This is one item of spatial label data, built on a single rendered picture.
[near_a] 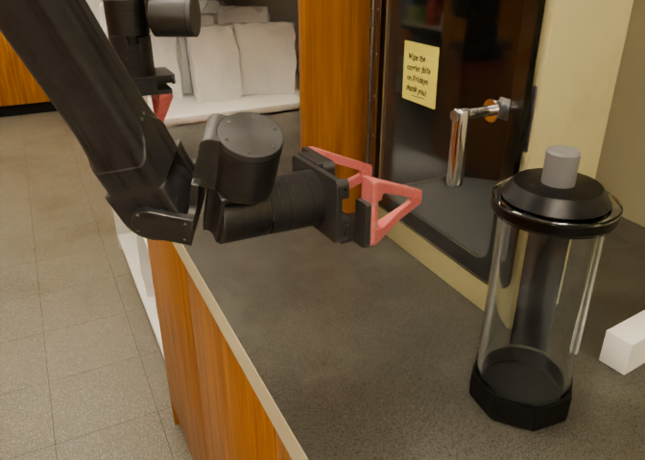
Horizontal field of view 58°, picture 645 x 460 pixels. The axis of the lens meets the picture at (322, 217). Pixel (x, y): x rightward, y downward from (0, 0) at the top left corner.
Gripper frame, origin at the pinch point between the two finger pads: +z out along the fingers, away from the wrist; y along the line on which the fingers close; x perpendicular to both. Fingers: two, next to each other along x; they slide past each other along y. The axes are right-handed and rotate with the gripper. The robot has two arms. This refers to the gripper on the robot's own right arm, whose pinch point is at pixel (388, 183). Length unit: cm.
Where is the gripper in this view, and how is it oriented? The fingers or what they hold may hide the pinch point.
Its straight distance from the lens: 64.2
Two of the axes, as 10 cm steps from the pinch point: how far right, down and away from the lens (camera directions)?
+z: 8.9, -1.7, 4.2
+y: -4.6, -3.4, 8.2
